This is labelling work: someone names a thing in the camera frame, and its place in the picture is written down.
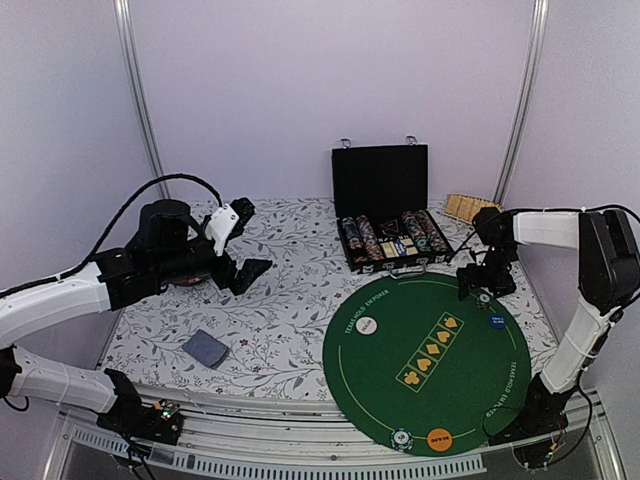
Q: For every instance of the green round poker mat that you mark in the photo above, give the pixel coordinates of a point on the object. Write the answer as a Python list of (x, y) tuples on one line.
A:
[(433, 362)]

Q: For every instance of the triangular all in card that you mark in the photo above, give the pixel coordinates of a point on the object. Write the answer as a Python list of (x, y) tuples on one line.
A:
[(390, 229)]

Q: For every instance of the poker chip row far left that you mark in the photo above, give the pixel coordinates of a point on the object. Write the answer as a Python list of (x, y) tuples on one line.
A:
[(355, 245)]

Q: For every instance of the left aluminium frame post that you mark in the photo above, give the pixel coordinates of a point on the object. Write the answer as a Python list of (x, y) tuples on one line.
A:
[(126, 35)]

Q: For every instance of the white dealer button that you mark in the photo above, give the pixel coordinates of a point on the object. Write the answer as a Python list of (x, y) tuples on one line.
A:
[(366, 325)]

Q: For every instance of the blue small blind button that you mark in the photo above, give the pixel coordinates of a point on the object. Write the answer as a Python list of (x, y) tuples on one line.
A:
[(497, 321)]

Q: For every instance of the front aluminium rail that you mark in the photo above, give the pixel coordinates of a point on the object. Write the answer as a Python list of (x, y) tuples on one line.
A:
[(248, 438)]

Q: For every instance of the right aluminium frame post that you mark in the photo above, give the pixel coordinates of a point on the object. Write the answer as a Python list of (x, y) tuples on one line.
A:
[(532, 62)]

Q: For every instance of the woven bamboo tray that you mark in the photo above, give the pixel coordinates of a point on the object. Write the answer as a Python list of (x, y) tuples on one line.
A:
[(464, 208)]

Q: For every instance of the playing card deck box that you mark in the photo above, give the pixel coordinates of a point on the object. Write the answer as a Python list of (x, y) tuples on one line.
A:
[(399, 247)]

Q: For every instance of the poker chip row far right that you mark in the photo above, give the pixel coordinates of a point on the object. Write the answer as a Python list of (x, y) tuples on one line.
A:
[(435, 240)]

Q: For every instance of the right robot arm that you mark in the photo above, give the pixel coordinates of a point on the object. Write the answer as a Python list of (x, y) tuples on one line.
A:
[(608, 274)]

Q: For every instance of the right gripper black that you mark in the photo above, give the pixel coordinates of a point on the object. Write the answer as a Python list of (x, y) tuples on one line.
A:
[(507, 284)]

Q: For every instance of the blue grey cloth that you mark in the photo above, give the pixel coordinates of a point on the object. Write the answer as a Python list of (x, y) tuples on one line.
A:
[(205, 349)]

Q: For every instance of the poker chip row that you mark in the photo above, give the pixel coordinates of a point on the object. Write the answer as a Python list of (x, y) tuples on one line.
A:
[(435, 240), (372, 247), (355, 245), (416, 233)]

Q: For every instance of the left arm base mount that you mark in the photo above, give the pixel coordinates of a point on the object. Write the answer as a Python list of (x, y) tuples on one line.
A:
[(160, 422)]

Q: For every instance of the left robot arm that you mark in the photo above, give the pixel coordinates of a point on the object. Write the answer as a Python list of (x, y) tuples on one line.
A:
[(111, 280)]

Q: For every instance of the green white poker chip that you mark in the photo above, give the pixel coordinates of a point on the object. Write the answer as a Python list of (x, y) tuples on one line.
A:
[(401, 439)]

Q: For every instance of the orange big blind button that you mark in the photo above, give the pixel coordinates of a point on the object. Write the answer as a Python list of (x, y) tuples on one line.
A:
[(439, 440)]

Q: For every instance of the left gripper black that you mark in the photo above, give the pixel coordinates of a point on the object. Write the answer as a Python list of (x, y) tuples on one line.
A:
[(245, 276)]

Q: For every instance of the black poker chip case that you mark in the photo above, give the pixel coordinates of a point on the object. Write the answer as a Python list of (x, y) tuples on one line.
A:
[(382, 182)]

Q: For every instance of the aluminium frame post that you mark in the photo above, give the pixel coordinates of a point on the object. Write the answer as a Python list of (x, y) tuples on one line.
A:
[(532, 62), (126, 35)]

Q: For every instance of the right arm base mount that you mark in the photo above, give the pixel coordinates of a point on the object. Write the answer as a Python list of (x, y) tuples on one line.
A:
[(542, 413)]

